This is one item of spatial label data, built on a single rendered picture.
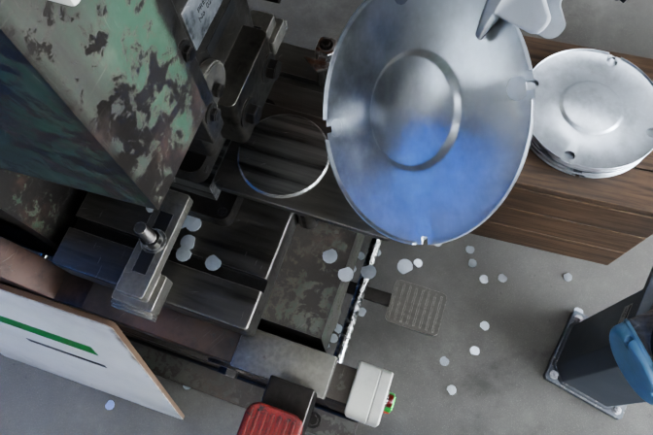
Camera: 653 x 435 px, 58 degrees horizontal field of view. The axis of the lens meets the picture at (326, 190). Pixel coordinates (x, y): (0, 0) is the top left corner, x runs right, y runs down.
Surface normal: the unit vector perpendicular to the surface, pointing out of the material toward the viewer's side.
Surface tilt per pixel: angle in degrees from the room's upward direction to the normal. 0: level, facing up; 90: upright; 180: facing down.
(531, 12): 46
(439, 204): 53
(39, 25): 90
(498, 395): 0
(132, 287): 0
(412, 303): 0
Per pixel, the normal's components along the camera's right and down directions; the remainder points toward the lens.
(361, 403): -0.05, -0.39
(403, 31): -0.77, 0.07
